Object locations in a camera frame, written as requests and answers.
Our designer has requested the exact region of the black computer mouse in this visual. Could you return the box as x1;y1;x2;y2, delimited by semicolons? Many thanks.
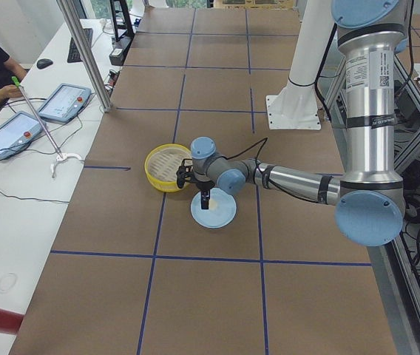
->
36;58;53;70

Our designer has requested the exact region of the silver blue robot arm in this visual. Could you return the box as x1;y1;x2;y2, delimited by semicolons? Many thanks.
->
180;1;413;246

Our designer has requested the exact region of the aluminium frame post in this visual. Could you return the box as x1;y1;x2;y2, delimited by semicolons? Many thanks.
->
57;0;112;112

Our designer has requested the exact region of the white steamed bun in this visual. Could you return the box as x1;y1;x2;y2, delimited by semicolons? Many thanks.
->
209;199;218;210

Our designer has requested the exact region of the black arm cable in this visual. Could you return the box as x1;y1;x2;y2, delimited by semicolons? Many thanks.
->
228;137;269;175

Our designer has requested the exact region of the teach pendant tablet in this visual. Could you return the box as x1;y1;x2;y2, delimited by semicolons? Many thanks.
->
0;111;43;159
38;83;92;123

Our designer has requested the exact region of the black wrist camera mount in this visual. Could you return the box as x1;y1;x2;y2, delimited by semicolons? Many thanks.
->
176;158;195;189

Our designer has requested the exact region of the near teach pendant tablet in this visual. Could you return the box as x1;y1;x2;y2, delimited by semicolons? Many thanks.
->
0;111;43;159

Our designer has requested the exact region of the far teach pendant tablet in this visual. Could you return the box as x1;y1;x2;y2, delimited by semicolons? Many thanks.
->
38;83;92;123

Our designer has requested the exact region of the yellow bamboo steamer basket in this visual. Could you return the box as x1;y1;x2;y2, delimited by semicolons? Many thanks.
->
144;143;191;193

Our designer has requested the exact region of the black box device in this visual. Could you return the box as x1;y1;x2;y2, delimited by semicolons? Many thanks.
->
109;36;132;66

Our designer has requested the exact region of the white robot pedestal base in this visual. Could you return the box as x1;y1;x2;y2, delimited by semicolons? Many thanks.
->
266;0;335;130

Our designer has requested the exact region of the light blue plate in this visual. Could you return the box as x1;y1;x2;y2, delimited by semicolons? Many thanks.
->
190;188;237;229

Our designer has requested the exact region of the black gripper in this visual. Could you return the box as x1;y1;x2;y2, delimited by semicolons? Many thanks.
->
196;180;213;210

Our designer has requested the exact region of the metal reacher grabber stick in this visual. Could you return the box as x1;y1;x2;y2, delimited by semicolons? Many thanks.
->
12;76;84;179

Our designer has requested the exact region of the black keyboard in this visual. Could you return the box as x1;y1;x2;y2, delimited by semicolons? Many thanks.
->
67;27;94;64

